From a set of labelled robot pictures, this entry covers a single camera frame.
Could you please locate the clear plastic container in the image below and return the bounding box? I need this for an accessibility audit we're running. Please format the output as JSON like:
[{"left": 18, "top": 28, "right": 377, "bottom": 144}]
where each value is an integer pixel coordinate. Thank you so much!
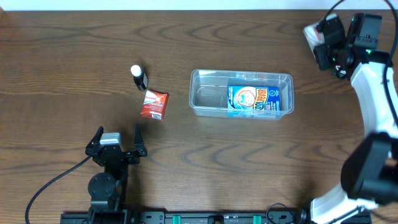
[{"left": 189, "top": 70, "right": 294, "bottom": 120}]

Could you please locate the black bottle white cap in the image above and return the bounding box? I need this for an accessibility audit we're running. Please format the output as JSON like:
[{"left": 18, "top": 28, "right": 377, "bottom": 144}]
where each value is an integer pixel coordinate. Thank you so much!
[{"left": 131, "top": 65, "right": 148, "bottom": 91}]

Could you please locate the right black cable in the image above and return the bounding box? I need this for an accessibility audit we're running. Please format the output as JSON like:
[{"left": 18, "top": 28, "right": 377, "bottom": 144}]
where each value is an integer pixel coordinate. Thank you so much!
[{"left": 317, "top": 0, "right": 398, "bottom": 125}]

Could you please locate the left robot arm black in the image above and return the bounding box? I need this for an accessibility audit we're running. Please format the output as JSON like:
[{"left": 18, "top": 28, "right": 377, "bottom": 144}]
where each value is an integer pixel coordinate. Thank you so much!
[{"left": 82, "top": 125, "right": 147, "bottom": 224}]

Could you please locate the black cable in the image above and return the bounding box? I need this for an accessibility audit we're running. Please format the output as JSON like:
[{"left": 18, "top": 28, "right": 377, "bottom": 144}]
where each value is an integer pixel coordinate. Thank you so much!
[
  {"left": 317, "top": 0, "right": 398, "bottom": 125},
  {"left": 24, "top": 155, "right": 93, "bottom": 224}
]

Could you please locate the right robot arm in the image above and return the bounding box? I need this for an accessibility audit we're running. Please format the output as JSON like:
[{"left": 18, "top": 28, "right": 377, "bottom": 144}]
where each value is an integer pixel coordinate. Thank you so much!
[{"left": 303, "top": 13, "right": 397, "bottom": 223}]

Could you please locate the blue fever patch box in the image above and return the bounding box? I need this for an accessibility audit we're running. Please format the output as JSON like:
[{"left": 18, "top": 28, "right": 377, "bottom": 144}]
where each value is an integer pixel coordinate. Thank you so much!
[{"left": 228, "top": 85, "right": 281, "bottom": 113}]

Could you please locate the red Panadol box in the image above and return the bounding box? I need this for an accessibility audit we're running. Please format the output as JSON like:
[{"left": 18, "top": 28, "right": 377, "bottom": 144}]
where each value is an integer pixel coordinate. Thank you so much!
[{"left": 141, "top": 90, "right": 169, "bottom": 121}]

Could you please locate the left black cable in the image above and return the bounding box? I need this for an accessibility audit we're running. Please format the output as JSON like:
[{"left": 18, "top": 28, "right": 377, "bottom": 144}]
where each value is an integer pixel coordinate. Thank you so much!
[{"left": 24, "top": 155, "right": 93, "bottom": 224}]

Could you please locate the white Panadol box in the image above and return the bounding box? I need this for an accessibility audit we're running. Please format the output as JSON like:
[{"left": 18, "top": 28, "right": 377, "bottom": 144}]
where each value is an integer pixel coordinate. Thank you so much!
[{"left": 303, "top": 22, "right": 325, "bottom": 52}]

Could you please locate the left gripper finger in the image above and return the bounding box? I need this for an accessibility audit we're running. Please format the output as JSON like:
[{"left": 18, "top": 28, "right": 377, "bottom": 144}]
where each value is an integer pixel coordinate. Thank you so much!
[
  {"left": 89, "top": 126, "right": 104, "bottom": 149},
  {"left": 134, "top": 124, "right": 144, "bottom": 151}
]

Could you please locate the black mounting rail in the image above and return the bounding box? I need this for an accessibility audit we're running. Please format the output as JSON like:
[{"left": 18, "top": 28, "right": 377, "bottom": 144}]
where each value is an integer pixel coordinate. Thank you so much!
[{"left": 60, "top": 210, "right": 373, "bottom": 224}]

